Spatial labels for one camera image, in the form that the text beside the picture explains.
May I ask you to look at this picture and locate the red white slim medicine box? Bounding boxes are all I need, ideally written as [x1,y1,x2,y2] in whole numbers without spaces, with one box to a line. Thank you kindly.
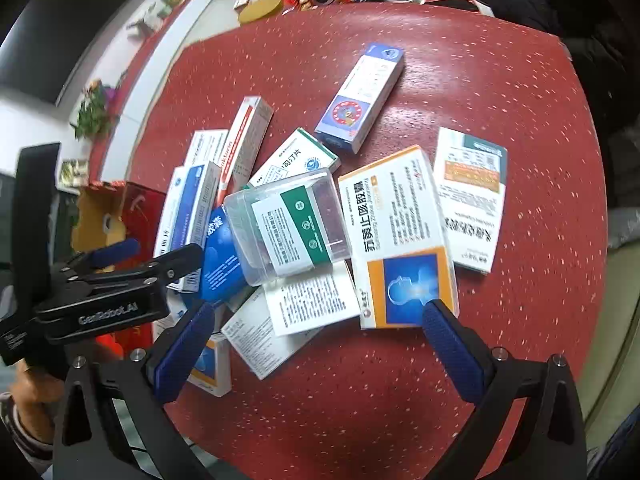
[216,96,274,206]

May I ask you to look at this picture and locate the medicine boxes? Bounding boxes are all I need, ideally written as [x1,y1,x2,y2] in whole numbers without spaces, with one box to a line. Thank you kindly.
[223,167,351,287]

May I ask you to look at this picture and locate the dark blue medicine box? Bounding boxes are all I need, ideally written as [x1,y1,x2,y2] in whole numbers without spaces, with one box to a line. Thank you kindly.
[199,207,256,306]

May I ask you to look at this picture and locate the white blue-striped medicine box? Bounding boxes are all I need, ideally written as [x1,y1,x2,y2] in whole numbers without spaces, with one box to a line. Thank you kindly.
[184,130,230,168]

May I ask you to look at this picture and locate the green white cefixime box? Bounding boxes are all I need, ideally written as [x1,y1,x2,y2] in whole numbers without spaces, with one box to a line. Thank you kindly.
[432,127,508,275]

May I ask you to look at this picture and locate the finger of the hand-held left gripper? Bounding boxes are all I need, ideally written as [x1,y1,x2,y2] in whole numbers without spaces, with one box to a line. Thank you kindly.
[50,238,142,273]
[75,242,206,293]

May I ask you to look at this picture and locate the green printed packet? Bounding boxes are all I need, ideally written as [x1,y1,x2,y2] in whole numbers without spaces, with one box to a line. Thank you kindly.
[57,159,91,191]

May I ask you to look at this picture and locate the person's left forearm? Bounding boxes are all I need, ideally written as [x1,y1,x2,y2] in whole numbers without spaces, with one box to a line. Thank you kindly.
[0,395,56,466]

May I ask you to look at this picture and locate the potted green plant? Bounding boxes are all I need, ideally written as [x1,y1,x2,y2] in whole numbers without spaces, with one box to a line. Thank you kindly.
[70,79,121,138]

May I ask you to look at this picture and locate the small white blue medicine box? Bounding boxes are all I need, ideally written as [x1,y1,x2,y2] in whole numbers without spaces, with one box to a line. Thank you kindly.
[187,332,232,397]

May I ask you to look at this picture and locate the blue white long cream box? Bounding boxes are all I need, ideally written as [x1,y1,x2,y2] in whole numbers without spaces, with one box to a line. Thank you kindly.
[314,43,406,154]

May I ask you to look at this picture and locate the beige leather seat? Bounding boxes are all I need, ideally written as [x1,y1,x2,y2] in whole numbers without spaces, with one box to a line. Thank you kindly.
[575,240,640,421]

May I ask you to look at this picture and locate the orange white medicine box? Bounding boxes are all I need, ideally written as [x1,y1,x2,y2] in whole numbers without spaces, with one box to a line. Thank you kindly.
[338,145,460,331]

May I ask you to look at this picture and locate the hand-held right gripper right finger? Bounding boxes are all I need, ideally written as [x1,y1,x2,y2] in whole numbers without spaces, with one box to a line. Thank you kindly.
[422,299,601,480]

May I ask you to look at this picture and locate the white green medicine box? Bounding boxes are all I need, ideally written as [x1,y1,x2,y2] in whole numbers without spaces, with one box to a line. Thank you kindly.
[248,127,342,191]

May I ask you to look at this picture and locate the open white box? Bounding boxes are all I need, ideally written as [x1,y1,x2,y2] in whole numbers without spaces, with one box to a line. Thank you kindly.
[127,7,166,36]

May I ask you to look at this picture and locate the person's left hand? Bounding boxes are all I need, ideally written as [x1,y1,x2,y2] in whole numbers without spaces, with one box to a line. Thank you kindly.
[10,365,63,426]

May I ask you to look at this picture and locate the white printed medicine box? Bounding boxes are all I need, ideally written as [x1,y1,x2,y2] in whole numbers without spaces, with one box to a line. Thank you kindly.
[220,287,326,380]

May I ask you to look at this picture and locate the yellow round lid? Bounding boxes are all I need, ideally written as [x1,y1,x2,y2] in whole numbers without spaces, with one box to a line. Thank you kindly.
[237,0,284,25]

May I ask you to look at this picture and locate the black television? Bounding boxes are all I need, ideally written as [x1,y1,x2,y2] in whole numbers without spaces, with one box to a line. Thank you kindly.
[5,0,161,106]

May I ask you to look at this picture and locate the red cardboard gift box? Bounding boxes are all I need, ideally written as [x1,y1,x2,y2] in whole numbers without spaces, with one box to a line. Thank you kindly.
[72,180,170,361]

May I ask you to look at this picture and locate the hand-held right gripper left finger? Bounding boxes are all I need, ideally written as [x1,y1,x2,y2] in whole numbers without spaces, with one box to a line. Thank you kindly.
[52,301,217,480]

